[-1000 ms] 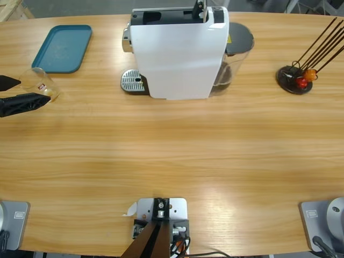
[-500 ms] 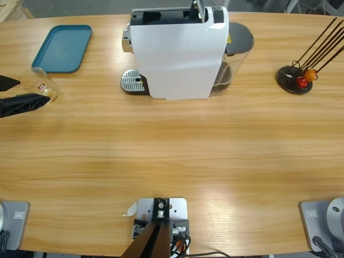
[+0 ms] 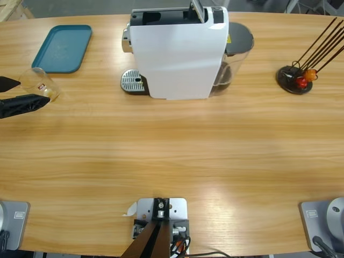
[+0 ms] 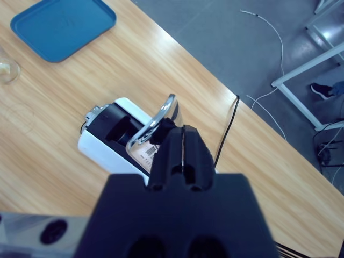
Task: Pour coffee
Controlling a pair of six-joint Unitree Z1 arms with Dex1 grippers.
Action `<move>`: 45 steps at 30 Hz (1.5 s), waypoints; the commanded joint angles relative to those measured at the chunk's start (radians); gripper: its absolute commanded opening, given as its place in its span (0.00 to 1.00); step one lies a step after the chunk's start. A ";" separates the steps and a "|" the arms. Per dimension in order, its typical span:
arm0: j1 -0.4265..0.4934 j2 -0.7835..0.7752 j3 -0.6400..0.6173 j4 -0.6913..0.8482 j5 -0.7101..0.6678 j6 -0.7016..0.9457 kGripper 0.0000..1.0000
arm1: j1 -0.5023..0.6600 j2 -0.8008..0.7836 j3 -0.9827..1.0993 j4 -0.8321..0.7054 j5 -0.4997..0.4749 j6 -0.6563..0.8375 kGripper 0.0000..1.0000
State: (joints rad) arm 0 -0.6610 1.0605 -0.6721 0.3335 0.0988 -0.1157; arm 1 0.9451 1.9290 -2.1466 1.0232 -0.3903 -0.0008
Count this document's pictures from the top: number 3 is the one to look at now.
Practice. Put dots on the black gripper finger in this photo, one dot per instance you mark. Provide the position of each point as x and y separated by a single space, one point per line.
21 105
8 84

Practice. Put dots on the clear drinking glass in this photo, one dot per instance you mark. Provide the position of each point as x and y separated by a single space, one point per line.
36 79

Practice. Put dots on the silver coffee machine lever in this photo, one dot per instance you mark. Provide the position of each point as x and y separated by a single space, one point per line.
199 9

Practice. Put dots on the white capsule coffee machine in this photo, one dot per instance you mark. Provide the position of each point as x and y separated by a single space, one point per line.
177 59

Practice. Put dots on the red coffee capsule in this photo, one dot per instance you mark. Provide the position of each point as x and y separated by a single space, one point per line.
301 82

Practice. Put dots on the orange coffee capsule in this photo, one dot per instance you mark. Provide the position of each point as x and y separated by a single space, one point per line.
311 75

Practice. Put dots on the teal plastic tray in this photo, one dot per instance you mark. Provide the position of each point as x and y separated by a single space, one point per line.
61 48

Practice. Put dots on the wooden pallet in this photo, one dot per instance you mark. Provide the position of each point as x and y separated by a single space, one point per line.
10 8

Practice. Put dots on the metal drip tray grate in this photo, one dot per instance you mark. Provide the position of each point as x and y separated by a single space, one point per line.
131 80

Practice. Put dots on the white paper scrap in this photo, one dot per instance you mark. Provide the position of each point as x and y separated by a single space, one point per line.
131 209

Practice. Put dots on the clear water tank black lid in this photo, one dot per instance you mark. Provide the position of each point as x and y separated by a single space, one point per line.
239 37

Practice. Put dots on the black capsule holder with rods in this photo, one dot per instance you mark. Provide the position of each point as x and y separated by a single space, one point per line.
287 84

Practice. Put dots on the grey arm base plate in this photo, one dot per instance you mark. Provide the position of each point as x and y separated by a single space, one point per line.
16 223
319 223

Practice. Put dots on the white background metal frame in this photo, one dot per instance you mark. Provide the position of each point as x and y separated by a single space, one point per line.
293 4

